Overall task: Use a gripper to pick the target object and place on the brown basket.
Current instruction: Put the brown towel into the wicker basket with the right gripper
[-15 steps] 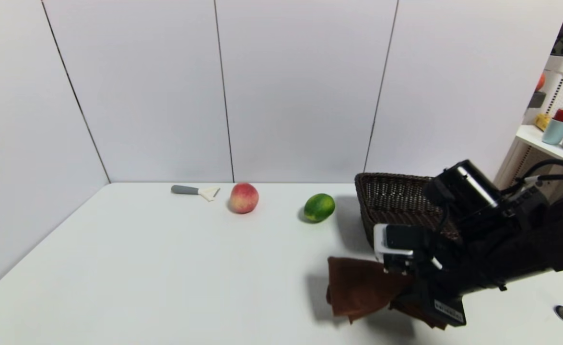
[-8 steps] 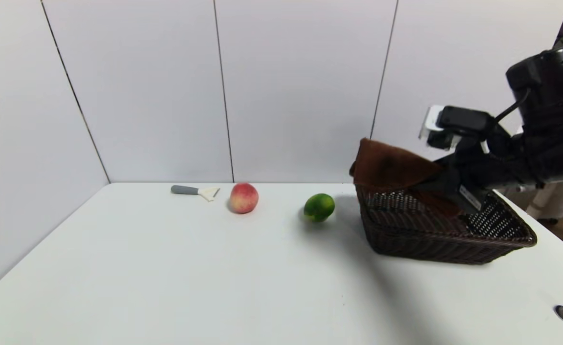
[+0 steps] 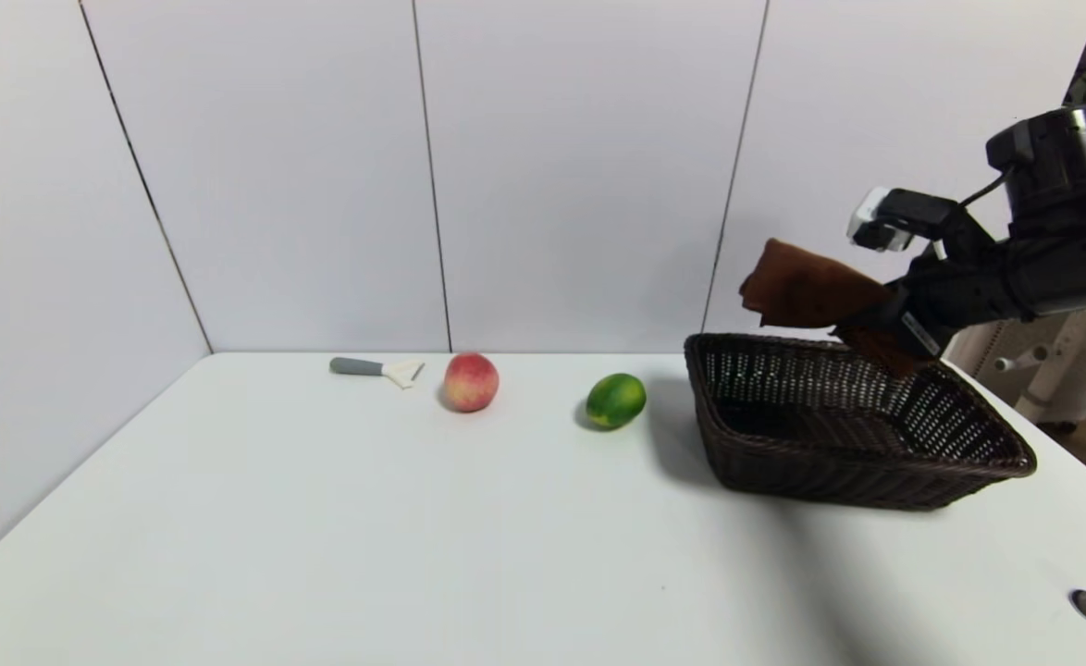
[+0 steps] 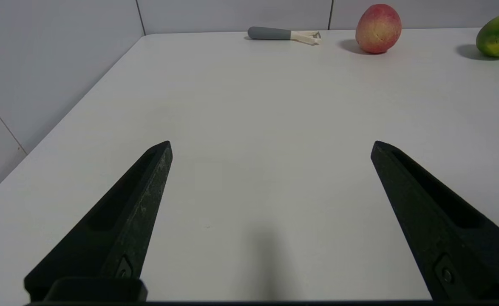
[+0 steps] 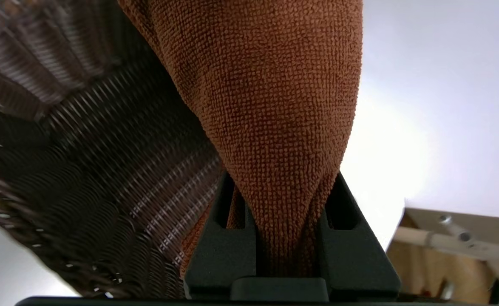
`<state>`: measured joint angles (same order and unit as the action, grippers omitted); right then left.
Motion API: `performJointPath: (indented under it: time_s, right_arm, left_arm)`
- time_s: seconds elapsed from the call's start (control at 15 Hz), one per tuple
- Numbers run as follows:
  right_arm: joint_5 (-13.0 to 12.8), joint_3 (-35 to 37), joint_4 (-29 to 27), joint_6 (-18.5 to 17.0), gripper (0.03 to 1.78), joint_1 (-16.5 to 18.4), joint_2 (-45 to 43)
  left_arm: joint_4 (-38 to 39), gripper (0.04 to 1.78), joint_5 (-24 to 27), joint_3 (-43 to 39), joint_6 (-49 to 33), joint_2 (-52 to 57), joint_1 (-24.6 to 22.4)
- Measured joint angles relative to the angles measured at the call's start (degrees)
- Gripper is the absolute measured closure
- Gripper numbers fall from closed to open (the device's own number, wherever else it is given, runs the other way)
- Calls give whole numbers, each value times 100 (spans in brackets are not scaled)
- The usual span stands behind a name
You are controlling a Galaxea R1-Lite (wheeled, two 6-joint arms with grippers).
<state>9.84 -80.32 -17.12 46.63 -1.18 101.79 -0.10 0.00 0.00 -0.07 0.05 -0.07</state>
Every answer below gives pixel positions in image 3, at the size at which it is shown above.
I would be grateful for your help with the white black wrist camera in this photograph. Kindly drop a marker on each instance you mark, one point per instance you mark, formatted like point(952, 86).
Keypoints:
point(894, 220)

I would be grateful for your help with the white stand frame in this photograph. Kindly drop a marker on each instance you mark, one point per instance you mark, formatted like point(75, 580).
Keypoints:
point(1052, 365)

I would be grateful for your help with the dark brown wicker basket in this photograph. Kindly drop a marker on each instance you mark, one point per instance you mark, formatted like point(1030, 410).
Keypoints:
point(839, 435)

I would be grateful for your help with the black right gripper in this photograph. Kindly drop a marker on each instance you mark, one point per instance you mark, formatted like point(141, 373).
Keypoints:
point(916, 334)

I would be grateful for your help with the brown cloth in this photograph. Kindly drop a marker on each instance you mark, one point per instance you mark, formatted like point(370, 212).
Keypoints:
point(807, 289)

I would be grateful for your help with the red yellow peach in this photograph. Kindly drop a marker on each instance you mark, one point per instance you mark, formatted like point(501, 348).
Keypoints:
point(470, 382)

